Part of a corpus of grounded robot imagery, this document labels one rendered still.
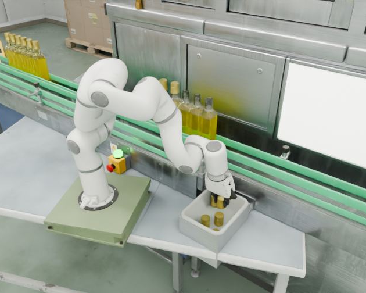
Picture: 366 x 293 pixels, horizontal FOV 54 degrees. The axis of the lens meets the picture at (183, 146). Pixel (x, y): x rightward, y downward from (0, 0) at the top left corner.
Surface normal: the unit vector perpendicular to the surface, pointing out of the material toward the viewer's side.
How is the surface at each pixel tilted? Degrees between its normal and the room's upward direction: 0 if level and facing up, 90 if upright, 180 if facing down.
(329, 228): 90
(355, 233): 90
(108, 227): 4
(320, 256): 90
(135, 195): 4
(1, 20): 90
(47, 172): 0
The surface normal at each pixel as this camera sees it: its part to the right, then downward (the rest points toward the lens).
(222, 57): -0.60, 0.44
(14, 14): 0.80, 0.33
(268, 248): 0.00, -0.84
